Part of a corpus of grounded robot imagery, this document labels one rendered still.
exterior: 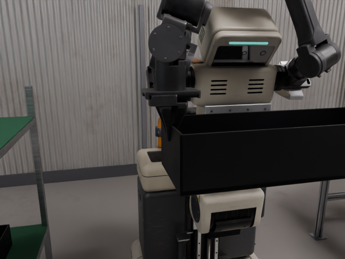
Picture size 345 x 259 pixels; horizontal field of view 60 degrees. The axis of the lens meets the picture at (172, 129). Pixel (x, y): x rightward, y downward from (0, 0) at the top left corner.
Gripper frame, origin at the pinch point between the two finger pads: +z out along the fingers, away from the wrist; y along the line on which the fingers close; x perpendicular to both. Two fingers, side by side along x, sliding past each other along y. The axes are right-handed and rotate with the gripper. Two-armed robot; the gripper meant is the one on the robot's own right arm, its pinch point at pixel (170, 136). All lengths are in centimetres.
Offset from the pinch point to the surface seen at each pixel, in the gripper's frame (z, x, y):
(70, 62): -7, 240, -40
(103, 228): 109, 147, -17
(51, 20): -44, 239, -54
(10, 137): 15, 62, -47
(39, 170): 43, 100, -46
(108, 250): 109, 120, -14
